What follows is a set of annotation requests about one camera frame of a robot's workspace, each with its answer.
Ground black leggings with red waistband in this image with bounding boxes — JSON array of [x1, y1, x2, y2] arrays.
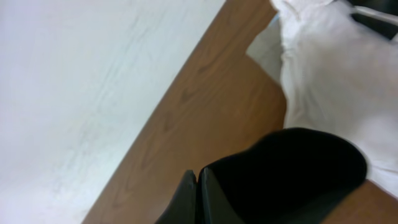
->
[[201, 128, 368, 223]]

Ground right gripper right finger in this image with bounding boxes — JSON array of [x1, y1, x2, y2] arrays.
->
[[196, 167, 244, 224]]

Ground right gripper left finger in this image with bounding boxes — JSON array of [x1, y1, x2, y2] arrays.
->
[[155, 170, 197, 224]]

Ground crumpled white shirt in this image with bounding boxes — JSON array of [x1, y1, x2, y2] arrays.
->
[[247, 0, 397, 195]]

